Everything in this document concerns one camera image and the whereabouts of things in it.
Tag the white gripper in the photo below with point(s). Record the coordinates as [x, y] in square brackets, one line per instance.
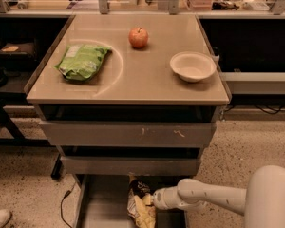
[161, 199]

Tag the brown chip bag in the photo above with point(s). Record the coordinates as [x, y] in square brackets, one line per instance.
[143, 216]

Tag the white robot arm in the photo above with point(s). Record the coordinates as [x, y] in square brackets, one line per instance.
[262, 202]

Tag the open bottom drawer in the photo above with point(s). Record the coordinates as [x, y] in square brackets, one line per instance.
[103, 201]

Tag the middle grey drawer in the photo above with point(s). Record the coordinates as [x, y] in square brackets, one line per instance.
[130, 166]

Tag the grey drawer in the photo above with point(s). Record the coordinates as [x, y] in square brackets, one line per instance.
[118, 134]
[130, 166]

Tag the grey drawer cabinet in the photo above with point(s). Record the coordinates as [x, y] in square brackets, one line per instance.
[134, 85]

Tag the top grey drawer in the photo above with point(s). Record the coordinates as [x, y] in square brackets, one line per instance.
[118, 134]

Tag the green chip bag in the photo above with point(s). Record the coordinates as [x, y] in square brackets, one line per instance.
[82, 62]

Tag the dark bag on shelf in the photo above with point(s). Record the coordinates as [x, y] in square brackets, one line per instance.
[18, 51]

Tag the white bowl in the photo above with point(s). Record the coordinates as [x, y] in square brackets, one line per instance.
[193, 67]

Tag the white shoe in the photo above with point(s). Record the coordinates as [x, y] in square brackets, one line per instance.
[5, 216]

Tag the red apple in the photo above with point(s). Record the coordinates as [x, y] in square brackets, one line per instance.
[138, 37]

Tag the black table leg frame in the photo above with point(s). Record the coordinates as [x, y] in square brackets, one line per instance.
[18, 138]

